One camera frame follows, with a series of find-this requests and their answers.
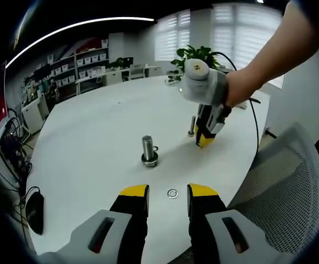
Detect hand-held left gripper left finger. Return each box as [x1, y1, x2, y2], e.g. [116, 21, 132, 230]
[42, 183, 150, 264]

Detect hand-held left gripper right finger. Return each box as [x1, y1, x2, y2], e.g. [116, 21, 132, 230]
[186, 183, 295, 264]

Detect slim threaded steel stud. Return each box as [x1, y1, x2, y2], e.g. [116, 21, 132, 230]
[187, 116, 197, 138]

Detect thick threaded steel stud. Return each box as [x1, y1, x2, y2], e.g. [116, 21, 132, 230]
[141, 134, 160, 168]

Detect large steel washer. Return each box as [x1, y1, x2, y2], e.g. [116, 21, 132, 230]
[141, 153, 160, 168]

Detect person's right hand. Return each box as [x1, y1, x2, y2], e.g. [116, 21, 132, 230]
[225, 70, 261, 109]

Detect potted green plant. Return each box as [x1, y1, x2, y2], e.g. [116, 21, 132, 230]
[171, 45, 222, 72]

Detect white window blinds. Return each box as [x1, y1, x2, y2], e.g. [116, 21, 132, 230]
[154, 4, 285, 65]

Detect white mesh office chair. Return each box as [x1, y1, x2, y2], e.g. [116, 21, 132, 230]
[173, 122, 319, 264]

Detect black computer mouse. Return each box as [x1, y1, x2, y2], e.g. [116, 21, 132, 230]
[25, 191, 45, 235]

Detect long white desk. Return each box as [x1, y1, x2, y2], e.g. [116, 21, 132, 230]
[75, 65, 162, 94]

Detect curved ceiling light strip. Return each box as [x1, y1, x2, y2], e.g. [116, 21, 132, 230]
[5, 16, 155, 69]

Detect row of white storage bins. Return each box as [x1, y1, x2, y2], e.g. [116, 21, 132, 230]
[37, 40, 108, 86]

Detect white shelving unit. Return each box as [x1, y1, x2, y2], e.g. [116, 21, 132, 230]
[32, 38, 111, 91]

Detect white cabinet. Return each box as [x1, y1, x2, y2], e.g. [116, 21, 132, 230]
[21, 92, 50, 135]

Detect right hand-held gripper cable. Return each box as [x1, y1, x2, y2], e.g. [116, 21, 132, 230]
[213, 51, 262, 155]

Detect bundle of black cables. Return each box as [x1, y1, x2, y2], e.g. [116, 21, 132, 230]
[0, 120, 34, 193]

